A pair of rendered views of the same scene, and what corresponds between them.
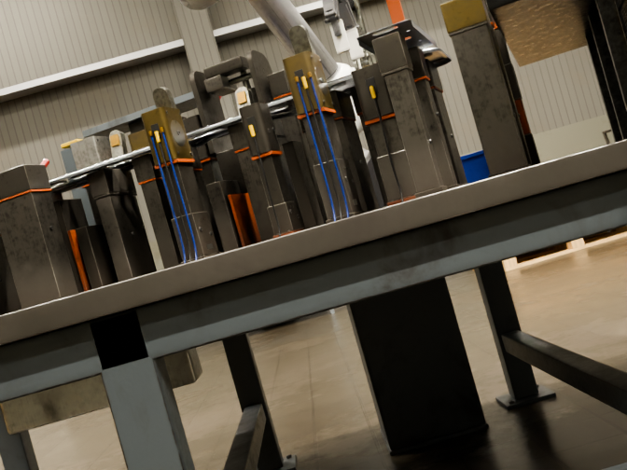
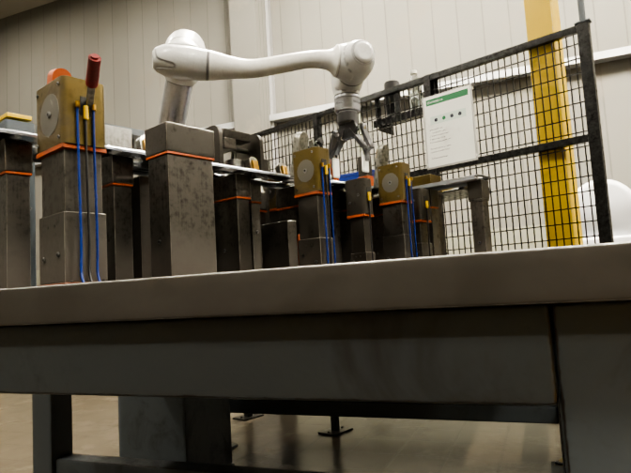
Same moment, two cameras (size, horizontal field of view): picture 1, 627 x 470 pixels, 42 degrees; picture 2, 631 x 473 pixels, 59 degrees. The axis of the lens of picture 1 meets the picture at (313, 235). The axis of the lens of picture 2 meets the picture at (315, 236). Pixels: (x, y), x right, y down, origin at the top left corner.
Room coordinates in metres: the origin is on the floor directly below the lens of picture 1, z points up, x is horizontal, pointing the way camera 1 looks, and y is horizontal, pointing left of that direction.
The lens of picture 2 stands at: (1.23, 1.59, 0.68)
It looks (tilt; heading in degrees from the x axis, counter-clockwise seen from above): 5 degrees up; 293
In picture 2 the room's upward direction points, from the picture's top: 3 degrees counter-clockwise
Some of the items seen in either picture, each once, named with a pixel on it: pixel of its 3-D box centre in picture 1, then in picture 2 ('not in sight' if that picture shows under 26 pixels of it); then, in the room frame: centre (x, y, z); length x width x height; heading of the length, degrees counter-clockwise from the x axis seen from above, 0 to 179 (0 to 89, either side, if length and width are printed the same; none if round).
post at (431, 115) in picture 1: (427, 121); (430, 232); (1.60, -0.27, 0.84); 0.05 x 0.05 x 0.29; 72
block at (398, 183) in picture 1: (389, 137); (419, 233); (1.62, -0.20, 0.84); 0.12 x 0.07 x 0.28; 162
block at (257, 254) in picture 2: (199, 203); (249, 233); (2.00, 0.25, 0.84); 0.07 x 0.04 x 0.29; 162
